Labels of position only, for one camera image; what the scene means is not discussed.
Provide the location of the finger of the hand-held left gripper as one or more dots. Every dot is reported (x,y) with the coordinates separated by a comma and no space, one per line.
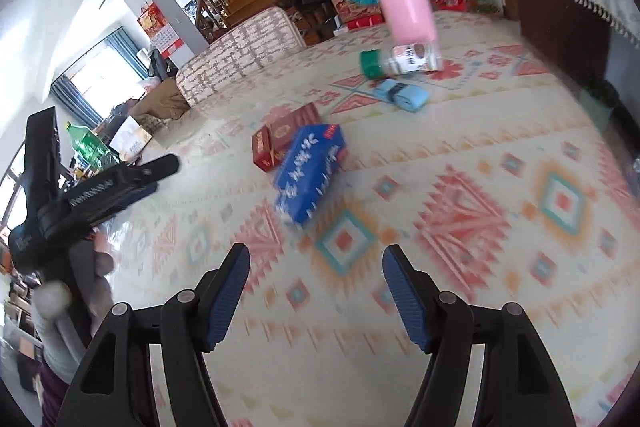
(155,167)
(135,196)

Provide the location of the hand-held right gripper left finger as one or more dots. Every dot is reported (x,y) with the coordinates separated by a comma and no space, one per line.
(225,302)

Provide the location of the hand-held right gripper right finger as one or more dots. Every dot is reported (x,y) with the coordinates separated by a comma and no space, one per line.
(407,302)

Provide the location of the blue box with white print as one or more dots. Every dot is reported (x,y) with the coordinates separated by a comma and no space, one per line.
(310,172)

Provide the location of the green trash bin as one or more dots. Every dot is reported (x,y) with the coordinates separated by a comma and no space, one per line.
(605,99)

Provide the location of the person's left hand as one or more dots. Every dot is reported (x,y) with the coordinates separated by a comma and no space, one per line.
(55,302)

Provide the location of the white cardboard box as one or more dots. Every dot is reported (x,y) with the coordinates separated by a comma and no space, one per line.
(130,139)

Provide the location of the green plastic bottle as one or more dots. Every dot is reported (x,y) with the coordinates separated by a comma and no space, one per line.
(87,144)

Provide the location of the brown cardboard box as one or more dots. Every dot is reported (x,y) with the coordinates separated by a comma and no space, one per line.
(162,99)

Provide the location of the blue curtain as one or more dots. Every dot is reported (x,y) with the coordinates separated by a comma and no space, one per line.
(75,99)
(125,54)

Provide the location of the patterned tablecloth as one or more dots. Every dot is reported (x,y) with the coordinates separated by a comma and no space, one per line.
(450,207)

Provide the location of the patterned chair cover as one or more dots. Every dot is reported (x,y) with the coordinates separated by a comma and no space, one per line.
(235,52)

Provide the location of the red box with gold emblem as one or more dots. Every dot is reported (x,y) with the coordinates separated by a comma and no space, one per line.
(295,124)

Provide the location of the light blue small packet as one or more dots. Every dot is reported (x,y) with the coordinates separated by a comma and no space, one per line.
(405,94)

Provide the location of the clear jar with green cap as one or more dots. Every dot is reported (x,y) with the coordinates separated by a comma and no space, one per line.
(372,63)

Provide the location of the dark wooden sideboard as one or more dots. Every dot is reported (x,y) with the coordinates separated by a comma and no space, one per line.
(560,27)

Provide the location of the red wall calendar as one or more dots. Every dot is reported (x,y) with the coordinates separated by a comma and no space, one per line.
(160,29)

